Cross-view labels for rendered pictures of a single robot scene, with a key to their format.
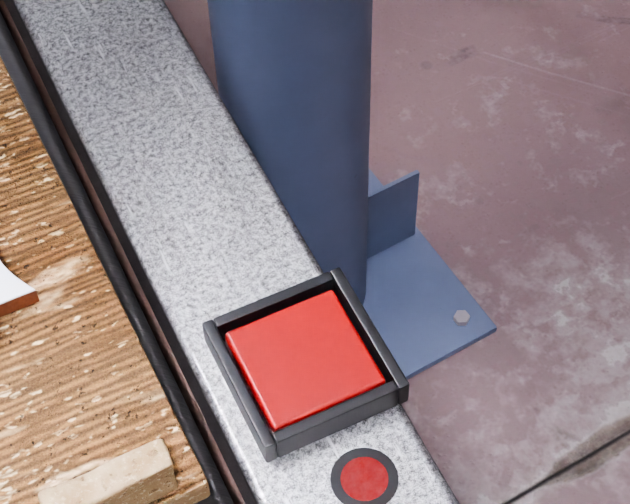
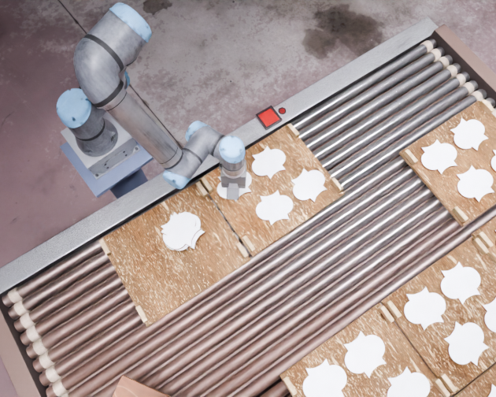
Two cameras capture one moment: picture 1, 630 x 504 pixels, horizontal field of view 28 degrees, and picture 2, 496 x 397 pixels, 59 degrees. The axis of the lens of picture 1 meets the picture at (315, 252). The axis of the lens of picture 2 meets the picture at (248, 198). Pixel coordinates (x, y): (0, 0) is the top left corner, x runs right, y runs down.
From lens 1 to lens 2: 141 cm
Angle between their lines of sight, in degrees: 43
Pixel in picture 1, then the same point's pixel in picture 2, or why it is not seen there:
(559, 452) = not seen: hidden behind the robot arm
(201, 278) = (257, 132)
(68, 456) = (287, 139)
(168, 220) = (247, 138)
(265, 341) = (267, 121)
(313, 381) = (272, 115)
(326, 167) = not seen: hidden behind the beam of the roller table
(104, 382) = (277, 136)
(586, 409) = not seen: hidden behind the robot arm
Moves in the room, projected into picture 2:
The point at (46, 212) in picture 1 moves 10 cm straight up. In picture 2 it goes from (252, 150) to (253, 137)
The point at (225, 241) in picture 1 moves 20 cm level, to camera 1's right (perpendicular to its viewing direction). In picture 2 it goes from (250, 131) to (242, 87)
